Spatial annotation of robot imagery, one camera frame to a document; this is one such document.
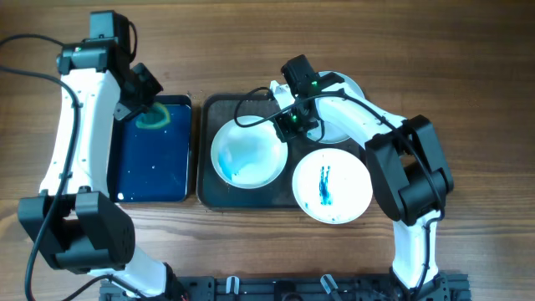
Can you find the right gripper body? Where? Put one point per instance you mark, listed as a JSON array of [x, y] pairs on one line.
[[290, 126]]

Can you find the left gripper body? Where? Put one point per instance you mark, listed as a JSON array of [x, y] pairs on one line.
[[137, 94]]

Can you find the green sponge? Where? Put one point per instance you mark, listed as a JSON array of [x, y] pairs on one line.
[[156, 117]]

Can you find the white plate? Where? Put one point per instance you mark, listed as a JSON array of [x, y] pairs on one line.
[[248, 157], [331, 134], [332, 186]]

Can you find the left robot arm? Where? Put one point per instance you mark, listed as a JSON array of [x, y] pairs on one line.
[[72, 221]]

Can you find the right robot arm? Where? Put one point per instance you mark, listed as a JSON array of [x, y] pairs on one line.
[[407, 166]]

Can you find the black water tray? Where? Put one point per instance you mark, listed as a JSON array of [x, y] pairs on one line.
[[152, 165]]

